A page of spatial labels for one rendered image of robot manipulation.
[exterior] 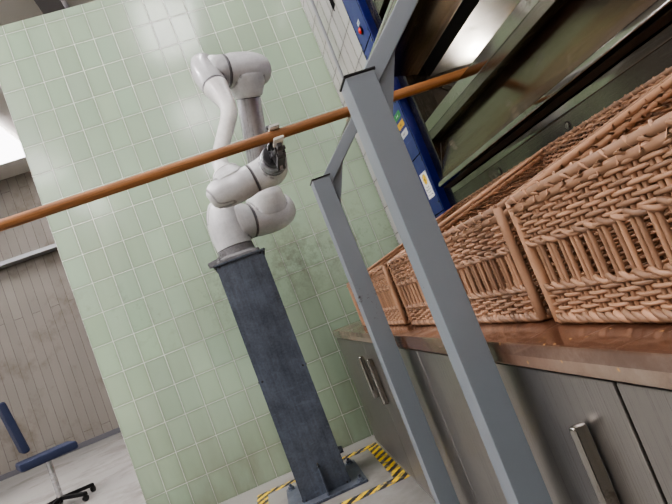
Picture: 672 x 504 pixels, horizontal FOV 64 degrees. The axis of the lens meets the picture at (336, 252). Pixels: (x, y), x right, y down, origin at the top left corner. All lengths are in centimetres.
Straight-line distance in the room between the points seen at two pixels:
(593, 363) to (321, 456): 181
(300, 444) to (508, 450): 160
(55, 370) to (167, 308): 687
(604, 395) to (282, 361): 175
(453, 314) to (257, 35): 262
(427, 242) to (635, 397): 29
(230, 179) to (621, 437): 149
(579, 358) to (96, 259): 255
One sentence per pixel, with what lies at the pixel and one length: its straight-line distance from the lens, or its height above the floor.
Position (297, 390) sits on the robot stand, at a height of 42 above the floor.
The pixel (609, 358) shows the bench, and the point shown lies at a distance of 50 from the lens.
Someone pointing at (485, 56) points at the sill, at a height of 116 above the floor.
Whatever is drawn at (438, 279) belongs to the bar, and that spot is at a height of 67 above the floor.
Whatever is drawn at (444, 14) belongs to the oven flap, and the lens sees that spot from 177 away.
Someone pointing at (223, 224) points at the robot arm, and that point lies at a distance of 225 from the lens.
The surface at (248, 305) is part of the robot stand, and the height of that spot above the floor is 80.
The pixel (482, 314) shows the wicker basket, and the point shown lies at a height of 59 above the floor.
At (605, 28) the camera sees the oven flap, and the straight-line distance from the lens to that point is 121.
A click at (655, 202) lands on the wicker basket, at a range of 47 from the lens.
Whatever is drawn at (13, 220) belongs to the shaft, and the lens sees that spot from 162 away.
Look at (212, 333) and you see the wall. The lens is 274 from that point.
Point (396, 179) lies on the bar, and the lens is 67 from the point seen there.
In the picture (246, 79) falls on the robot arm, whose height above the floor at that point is 164.
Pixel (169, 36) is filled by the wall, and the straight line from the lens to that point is 316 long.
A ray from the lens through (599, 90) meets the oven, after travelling 127.
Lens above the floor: 70
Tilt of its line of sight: 5 degrees up
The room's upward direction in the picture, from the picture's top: 21 degrees counter-clockwise
